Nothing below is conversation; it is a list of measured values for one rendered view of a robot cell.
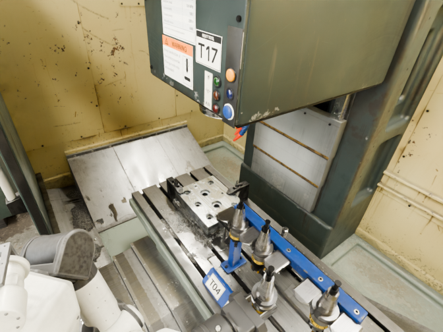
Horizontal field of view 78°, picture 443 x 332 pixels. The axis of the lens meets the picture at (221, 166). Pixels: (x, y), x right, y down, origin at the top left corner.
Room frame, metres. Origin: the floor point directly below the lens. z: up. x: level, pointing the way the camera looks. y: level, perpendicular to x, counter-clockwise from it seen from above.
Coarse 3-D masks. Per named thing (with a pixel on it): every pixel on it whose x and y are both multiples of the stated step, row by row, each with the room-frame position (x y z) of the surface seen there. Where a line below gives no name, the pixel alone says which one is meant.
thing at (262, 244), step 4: (260, 232) 0.52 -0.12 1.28; (264, 232) 0.52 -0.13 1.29; (268, 232) 0.52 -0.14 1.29; (260, 236) 0.52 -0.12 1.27; (264, 236) 0.51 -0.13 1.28; (268, 236) 0.51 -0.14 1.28; (256, 240) 0.53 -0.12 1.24; (260, 240) 0.51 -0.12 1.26; (264, 240) 0.51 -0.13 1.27; (268, 240) 0.51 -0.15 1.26; (256, 244) 0.52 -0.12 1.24; (260, 244) 0.51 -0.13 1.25; (264, 244) 0.51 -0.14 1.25; (268, 244) 0.51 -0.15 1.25; (256, 248) 0.51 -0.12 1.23; (260, 248) 0.51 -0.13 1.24; (264, 248) 0.50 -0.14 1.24; (268, 248) 0.51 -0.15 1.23
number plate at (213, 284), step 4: (212, 276) 0.59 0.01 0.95; (208, 280) 0.59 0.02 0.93; (212, 280) 0.58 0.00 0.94; (216, 280) 0.58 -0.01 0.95; (208, 284) 0.57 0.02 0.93; (212, 284) 0.57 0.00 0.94; (216, 284) 0.56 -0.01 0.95; (220, 284) 0.56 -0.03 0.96; (208, 288) 0.56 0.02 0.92; (212, 288) 0.56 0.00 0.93; (216, 288) 0.55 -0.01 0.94; (220, 288) 0.55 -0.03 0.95; (224, 288) 0.55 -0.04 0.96; (212, 292) 0.55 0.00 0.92; (216, 292) 0.54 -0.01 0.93; (220, 292) 0.54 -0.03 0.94; (216, 296) 0.53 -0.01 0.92
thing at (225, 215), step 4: (228, 208) 0.68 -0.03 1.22; (232, 208) 0.68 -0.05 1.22; (220, 212) 0.66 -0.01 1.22; (224, 212) 0.66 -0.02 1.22; (228, 212) 0.66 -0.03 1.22; (232, 212) 0.66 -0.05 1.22; (220, 216) 0.64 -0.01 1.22; (224, 216) 0.64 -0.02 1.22; (228, 216) 0.64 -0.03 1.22; (232, 216) 0.64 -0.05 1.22; (220, 220) 0.63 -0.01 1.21; (224, 220) 0.63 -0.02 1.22; (228, 220) 0.63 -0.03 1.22
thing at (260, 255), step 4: (252, 244) 0.53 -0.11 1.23; (272, 244) 0.53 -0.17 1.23; (252, 248) 0.51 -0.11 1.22; (272, 248) 0.52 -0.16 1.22; (252, 252) 0.52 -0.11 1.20; (256, 252) 0.50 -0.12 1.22; (260, 252) 0.50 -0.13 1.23; (264, 252) 0.50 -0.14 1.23; (268, 252) 0.50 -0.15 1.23; (256, 256) 0.50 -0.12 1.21; (260, 256) 0.49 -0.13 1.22; (264, 256) 0.49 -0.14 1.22
